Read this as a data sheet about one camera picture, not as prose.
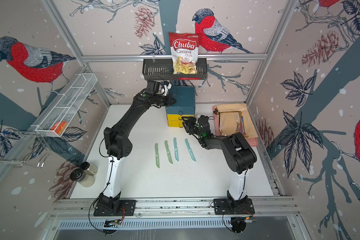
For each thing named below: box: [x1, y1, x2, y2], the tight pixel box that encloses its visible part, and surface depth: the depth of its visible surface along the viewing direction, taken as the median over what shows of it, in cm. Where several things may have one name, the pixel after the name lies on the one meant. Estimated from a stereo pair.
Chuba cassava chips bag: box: [168, 32, 201, 75], surface depth 85 cm
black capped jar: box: [70, 168, 95, 188], surface depth 76 cm
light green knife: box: [154, 143, 160, 169], surface depth 94 cm
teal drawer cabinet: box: [165, 86, 196, 128], surface depth 94 cm
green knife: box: [164, 140, 173, 165], surface depth 95 cm
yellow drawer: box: [167, 114, 195, 124], surface depth 100 cm
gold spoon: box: [213, 109, 242, 115], surface depth 116 cm
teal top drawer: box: [165, 106, 196, 116], surface depth 94 cm
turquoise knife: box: [184, 138, 197, 162], surface depth 97 cm
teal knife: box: [173, 137, 179, 162], surface depth 97 cm
